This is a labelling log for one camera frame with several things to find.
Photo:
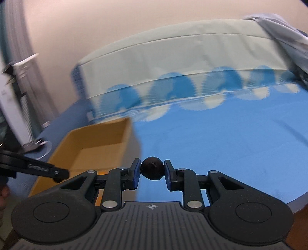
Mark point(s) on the person's left hand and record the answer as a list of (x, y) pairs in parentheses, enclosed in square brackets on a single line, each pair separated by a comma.
[(4, 194)]

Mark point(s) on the brown cardboard box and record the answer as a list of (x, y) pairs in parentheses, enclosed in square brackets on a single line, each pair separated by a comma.
[(100, 147)]

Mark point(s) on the blue sofa armrest cover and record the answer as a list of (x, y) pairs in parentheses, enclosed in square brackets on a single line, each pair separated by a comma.
[(74, 117)]

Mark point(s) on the blue fan-pattern sofa sheet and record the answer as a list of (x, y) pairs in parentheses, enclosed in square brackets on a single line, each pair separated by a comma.
[(207, 95)]

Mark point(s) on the black smartphone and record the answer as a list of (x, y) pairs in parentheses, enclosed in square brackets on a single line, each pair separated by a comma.
[(32, 146)]

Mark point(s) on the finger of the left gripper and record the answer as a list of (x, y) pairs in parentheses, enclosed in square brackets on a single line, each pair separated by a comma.
[(26, 165)]

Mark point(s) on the grey curtain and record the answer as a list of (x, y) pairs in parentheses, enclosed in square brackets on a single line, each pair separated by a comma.
[(15, 47)]

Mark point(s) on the white steamer hanger bracket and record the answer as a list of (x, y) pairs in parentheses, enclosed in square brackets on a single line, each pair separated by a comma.
[(19, 67)]

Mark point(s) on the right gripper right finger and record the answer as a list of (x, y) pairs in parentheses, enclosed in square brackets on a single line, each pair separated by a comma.
[(189, 183)]

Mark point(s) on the grey cloth on sofa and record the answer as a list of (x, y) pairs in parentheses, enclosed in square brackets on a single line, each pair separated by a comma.
[(292, 40)]

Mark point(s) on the small dark berry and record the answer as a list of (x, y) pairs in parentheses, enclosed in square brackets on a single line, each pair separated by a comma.
[(152, 168)]

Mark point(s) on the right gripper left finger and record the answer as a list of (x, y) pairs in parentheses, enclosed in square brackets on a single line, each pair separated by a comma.
[(115, 182)]

